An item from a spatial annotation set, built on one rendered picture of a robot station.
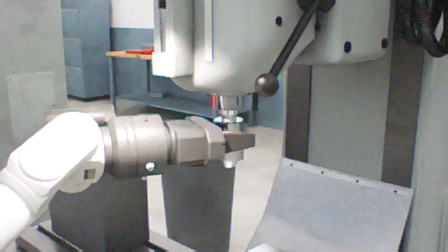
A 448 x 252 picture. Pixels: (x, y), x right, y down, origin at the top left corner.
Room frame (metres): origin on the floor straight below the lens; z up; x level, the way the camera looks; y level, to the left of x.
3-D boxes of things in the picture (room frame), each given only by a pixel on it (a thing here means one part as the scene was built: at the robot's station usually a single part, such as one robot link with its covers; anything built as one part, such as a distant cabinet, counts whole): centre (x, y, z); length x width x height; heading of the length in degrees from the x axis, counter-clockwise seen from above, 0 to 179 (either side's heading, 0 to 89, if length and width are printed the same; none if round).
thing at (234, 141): (0.67, -0.02, 1.23); 0.06 x 0.02 x 0.03; 112
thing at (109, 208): (0.99, 0.28, 1.02); 0.22 x 0.12 x 0.20; 48
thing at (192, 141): (0.67, 0.07, 1.23); 0.13 x 0.12 x 0.10; 22
